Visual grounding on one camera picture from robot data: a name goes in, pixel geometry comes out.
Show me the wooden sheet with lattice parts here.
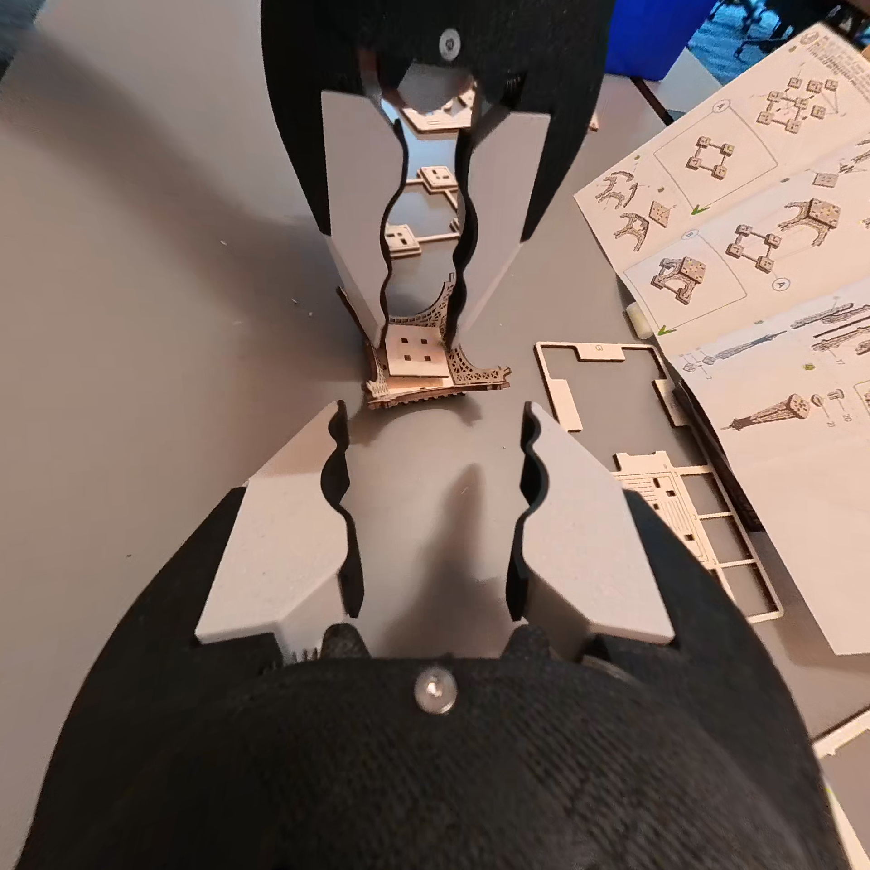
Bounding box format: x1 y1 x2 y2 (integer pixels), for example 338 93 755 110
811 719 870 764

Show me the mostly empty wooden puzzle sheet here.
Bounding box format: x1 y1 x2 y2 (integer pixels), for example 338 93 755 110
533 338 784 624

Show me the paper instruction sheet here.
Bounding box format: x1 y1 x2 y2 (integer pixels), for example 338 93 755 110
573 22 870 658

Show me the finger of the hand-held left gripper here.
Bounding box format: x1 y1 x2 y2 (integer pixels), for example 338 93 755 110
444 104 553 346
320 88 410 342

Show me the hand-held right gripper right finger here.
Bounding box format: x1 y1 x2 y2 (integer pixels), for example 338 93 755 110
505 401 677 659

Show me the wooden lattice tower base model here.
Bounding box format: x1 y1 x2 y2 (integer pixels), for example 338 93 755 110
338 272 512 410

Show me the grey desk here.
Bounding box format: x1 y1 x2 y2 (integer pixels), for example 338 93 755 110
0 0 870 870

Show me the wooden cross connector piece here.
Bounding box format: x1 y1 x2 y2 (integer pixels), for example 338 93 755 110
382 163 466 261

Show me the wooden sheet with flower cutouts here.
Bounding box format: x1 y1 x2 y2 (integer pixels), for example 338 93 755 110
400 68 600 135

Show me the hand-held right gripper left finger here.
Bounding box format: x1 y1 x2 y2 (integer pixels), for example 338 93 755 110
194 400 366 650

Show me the blue plastic box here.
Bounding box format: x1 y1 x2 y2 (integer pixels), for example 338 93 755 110
604 0 723 77

